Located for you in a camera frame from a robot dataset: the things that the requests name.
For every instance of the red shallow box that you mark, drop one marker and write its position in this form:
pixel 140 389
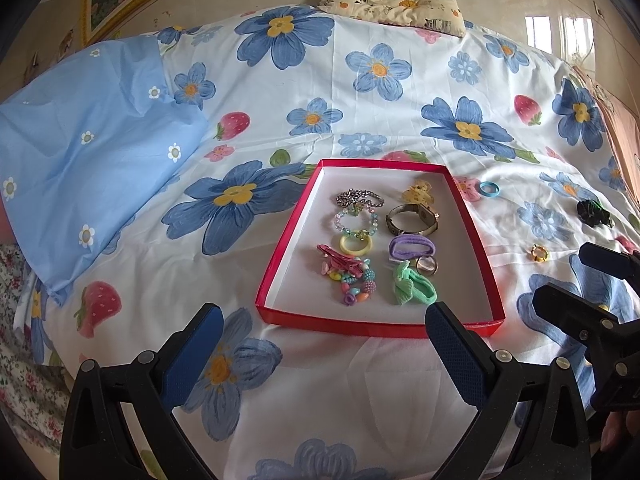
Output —
pixel 465 290

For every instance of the panda print pillow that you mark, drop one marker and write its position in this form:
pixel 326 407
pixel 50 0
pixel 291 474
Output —
pixel 390 2

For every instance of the person's right hand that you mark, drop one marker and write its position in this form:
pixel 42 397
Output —
pixel 614 435

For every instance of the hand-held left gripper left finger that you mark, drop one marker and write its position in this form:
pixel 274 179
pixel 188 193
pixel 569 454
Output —
pixel 192 355

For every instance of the floral print cloth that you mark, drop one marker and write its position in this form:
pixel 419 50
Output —
pixel 30 370

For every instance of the brown wristwatch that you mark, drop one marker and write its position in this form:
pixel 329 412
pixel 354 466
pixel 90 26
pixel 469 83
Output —
pixel 425 215

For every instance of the blue flower quilt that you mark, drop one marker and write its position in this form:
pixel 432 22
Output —
pixel 300 110

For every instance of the light blue pillow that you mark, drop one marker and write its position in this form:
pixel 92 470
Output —
pixel 90 160

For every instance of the pink garment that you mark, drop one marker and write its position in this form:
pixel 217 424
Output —
pixel 6 225

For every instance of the pink cloth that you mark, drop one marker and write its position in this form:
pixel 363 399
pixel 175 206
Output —
pixel 625 130

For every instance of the yellow hair claw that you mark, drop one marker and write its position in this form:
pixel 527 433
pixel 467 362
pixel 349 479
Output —
pixel 417 192

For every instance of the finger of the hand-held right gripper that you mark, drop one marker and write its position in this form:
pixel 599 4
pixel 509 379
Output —
pixel 575 317
pixel 607 260

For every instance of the red hair clips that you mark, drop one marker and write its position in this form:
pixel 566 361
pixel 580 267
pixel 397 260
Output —
pixel 340 260

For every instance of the black scrunchie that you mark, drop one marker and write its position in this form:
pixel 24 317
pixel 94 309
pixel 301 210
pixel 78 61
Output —
pixel 595 212

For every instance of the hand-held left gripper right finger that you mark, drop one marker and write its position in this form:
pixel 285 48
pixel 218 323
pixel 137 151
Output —
pixel 457 355

